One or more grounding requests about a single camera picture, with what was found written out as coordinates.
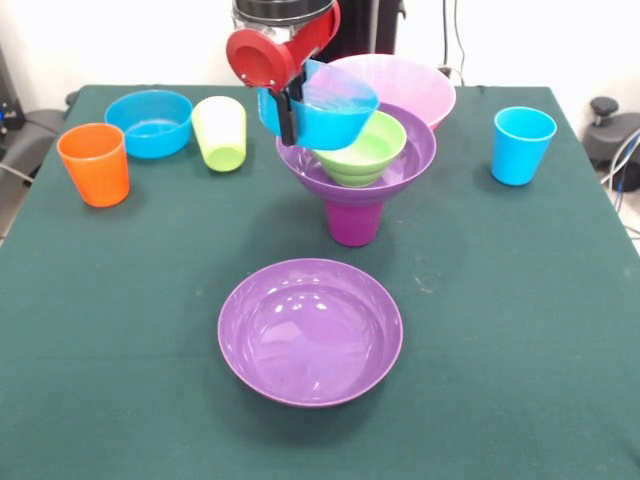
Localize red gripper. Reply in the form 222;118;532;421
225;2;342;146

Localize blue bowl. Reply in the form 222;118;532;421
257;59;381;151
103;89;194;160

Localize lime green cup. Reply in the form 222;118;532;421
191;95;248;173

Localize green ribbed bowl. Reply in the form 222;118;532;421
312;110;407;189

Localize purple bowl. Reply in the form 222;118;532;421
217;257;405;409
275;102;438;206

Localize purple cup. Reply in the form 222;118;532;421
327;198;386;248

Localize large pink bowl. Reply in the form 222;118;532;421
324;54;457;132

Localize orange cup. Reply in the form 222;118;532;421
55;122;131;208

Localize blue cup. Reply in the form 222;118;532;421
490;106;558;187

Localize grey chair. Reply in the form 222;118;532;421
0;107;67;182

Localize black equipment box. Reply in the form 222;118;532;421
0;44;26;151

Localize black knob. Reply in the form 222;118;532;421
588;96;622;132

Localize dark grey base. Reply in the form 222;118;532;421
583;112;640;174

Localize dark green tablecloth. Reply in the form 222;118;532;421
0;83;640;480

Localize black wall cable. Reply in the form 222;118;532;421
437;0;468;86

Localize blue and grey cables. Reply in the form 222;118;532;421
599;127;640;236

